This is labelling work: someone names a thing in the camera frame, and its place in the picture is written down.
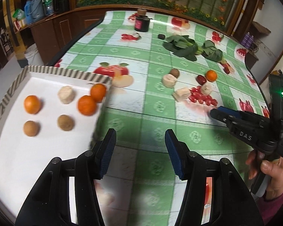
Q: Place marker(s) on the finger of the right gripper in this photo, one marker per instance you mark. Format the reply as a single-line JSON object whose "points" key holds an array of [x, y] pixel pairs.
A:
{"points": [[219, 116], [231, 112]]}

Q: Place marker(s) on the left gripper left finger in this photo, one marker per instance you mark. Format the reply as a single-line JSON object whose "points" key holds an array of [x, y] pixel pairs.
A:
{"points": [[103, 153]]}

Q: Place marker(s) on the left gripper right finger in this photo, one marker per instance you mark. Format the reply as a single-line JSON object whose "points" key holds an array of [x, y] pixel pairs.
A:
{"points": [[178, 153]]}

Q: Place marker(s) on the beige root chunk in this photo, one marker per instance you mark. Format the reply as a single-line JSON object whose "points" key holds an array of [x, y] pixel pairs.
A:
{"points": [[66, 94], [181, 94], [169, 80], [206, 89]]}

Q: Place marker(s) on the orange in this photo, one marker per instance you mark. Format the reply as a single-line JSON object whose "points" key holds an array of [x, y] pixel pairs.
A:
{"points": [[211, 75]]}

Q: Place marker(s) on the dark red jujube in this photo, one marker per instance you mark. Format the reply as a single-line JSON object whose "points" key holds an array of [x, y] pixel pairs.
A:
{"points": [[201, 80], [226, 70]]}

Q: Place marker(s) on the brown kiwi fruit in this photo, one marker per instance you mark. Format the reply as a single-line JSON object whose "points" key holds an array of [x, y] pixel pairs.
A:
{"points": [[175, 72], [65, 123]]}

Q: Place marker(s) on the small orange fruit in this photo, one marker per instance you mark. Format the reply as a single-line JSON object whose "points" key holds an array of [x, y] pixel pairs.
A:
{"points": [[98, 92]]}

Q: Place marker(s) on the tan round fruit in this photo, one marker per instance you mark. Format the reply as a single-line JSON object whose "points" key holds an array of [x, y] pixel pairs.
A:
{"points": [[31, 128]]}

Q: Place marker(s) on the person's right hand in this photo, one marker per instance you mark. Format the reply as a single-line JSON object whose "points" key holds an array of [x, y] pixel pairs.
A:
{"points": [[274, 169]]}

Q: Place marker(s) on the right bok choy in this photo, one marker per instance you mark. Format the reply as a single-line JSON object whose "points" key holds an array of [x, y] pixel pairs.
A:
{"points": [[211, 52]]}

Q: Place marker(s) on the bok choy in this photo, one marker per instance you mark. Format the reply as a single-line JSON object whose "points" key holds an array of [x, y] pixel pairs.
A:
{"points": [[183, 46], [211, 52]]}

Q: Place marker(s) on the white tray with chevron rim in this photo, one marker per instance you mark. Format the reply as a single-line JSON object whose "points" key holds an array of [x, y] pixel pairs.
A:
{"points": [[23, 158]]}

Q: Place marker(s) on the purple bottles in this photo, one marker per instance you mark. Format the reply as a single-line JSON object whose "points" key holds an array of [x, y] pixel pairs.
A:
{"points": [[247, 40]]}

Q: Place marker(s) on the left bok choy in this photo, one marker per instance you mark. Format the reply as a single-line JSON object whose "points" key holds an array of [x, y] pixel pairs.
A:
{"points": [[183, 46]]}

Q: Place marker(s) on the small black object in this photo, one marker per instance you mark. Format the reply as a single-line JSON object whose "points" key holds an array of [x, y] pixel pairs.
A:
{"points": [[161, 36]]}

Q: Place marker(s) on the white bucket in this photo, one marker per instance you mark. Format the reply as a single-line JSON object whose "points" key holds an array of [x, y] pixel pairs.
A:
{"points": [[33, 56]]}

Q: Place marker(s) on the wooden sideboard cabinet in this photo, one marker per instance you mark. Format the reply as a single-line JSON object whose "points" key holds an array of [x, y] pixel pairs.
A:
{"points": [[52, 33]]}

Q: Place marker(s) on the black jar with pink label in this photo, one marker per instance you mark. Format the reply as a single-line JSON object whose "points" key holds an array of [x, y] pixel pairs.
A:
{"points": [[142, 21]]}

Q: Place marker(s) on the blue bag on shelf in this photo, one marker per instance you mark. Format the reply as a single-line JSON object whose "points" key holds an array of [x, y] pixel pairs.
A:
{"points": [[34, 11]]}

